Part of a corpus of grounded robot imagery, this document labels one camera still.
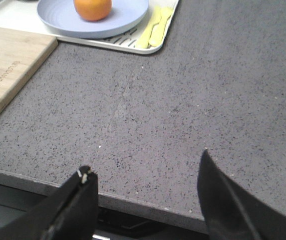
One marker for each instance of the cream white tray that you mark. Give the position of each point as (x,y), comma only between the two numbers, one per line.
(22,15)

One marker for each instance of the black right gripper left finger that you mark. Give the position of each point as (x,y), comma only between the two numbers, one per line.
(70,213)

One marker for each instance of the wooden cutting board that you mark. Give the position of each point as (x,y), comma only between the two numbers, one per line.
(21,54)

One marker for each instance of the yellow plastic spoon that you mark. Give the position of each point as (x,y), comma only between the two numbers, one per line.
(158,34)

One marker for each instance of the orange fruit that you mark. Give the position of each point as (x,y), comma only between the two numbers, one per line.
(93,10)

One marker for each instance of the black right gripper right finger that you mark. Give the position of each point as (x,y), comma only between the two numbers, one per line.
(232,213)

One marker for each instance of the yellow plastic fork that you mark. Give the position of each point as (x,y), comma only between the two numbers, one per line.
(143,40)

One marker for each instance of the light blue plate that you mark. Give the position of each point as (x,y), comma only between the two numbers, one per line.
(60,15)

